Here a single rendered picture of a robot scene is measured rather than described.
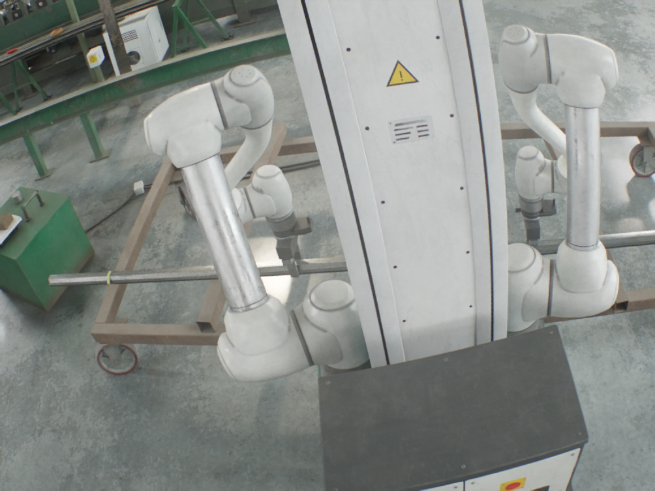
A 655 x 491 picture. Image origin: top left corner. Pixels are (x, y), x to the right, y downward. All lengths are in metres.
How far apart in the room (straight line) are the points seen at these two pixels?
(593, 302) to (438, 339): 0.45
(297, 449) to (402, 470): 1.12
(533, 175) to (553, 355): 0.70
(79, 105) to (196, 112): 2.89
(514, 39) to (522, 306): 0.69
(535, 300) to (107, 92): 3.24
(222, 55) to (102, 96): 0.87
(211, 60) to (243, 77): 2.53
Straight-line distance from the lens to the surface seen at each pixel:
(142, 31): 5.31
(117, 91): 4.27
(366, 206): 1.27
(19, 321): 3.54
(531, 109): 1.70
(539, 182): 1.98
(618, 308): 2.28
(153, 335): 2.52
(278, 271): 2.29
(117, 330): 2.62
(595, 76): 1.53
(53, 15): 6.24
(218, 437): 2.50
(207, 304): 2.44
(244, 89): 1.54
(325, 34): 1.09
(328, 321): 1.64
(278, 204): 2.06
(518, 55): 1.51
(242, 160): 1.84
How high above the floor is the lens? 1.99
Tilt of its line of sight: 40 degrees down
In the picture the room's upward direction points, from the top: 15 degrees counter-clockwise
